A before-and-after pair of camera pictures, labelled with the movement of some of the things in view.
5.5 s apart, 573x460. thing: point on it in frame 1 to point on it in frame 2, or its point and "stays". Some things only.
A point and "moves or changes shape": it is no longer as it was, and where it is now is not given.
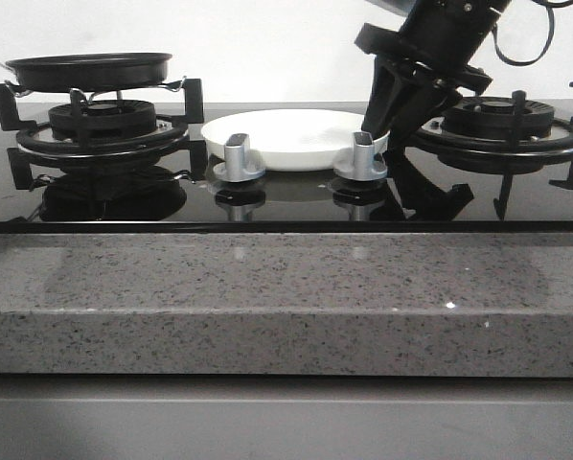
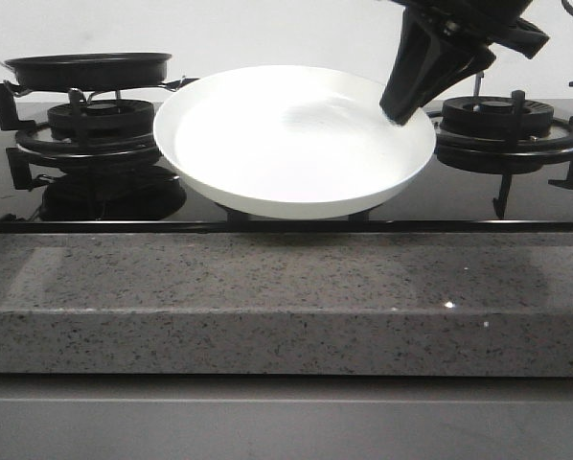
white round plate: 288,140 moves or changes shape
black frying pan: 88,72 stays
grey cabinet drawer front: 285,417 stays
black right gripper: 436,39 to 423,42
